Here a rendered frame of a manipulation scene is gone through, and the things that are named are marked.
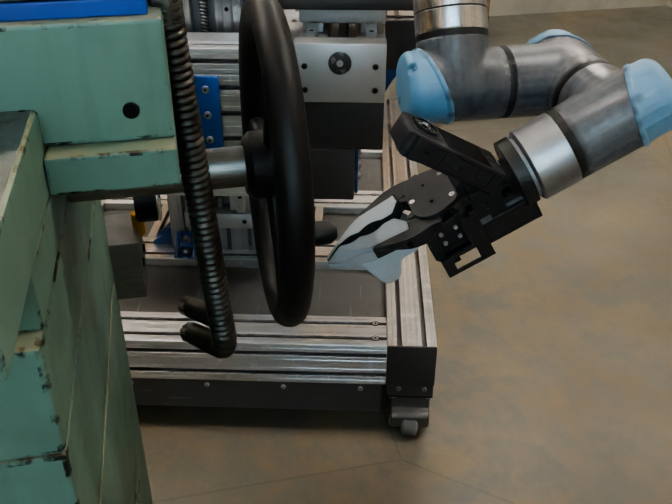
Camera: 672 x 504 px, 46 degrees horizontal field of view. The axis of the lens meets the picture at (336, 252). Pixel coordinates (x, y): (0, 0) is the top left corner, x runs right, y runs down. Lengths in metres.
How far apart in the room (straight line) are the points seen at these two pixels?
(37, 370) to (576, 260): 1.80
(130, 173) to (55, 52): 0.10
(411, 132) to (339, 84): 0.50
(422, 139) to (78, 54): 0.30
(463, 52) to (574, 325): 1.21
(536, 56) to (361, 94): 0.41
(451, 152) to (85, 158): 0.32
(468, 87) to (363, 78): 0.40
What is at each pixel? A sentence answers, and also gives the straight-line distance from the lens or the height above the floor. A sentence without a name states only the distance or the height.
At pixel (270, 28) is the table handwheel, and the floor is 0.94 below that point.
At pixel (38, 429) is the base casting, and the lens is 0.57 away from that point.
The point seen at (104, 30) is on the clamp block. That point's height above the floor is 0.95.
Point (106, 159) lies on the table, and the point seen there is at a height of 0.87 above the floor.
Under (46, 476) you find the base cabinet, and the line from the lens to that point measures 0.60.
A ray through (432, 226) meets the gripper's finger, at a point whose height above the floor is 0.74.
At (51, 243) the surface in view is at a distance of 0.60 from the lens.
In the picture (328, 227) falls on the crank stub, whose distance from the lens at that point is 0.79.
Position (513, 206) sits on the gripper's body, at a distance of 0.80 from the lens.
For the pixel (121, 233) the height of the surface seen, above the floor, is 0.62.
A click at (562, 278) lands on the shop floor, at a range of 2.11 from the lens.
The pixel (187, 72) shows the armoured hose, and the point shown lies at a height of 0.91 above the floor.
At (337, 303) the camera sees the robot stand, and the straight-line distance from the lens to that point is 1.57.
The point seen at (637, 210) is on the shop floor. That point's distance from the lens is 2.51.
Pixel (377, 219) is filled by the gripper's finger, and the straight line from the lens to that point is 0.79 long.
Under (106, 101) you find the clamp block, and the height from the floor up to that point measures 0.90.
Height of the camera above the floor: 1.10
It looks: 31 degrees down
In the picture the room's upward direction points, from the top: straight up
